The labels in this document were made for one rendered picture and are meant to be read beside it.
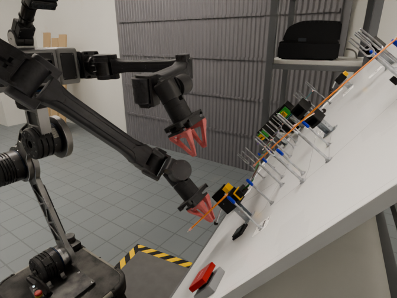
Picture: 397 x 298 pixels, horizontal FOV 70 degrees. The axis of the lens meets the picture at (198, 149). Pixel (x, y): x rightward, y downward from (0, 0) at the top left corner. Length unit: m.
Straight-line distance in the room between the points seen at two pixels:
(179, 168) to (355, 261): 0.77
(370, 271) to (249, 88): 2.57
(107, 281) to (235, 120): 2.40
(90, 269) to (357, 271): 1.47
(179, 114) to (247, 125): 2.82
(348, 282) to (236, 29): 2.86
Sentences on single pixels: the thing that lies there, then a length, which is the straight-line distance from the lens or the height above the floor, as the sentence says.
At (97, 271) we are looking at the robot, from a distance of 1.99.
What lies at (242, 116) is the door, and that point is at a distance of 3.53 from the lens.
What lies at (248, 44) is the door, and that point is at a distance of 3.41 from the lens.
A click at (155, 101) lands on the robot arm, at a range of 0.77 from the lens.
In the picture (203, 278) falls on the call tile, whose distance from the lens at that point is 0.59.
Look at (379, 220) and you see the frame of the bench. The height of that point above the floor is 0.80.
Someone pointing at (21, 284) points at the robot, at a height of 0.24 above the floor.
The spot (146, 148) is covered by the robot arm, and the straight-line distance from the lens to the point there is 0.82.
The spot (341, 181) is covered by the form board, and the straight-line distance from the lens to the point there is 0.50.
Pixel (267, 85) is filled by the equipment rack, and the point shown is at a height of 1.33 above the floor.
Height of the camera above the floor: 1.55
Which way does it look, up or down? 21 degrees down
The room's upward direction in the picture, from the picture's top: straight up
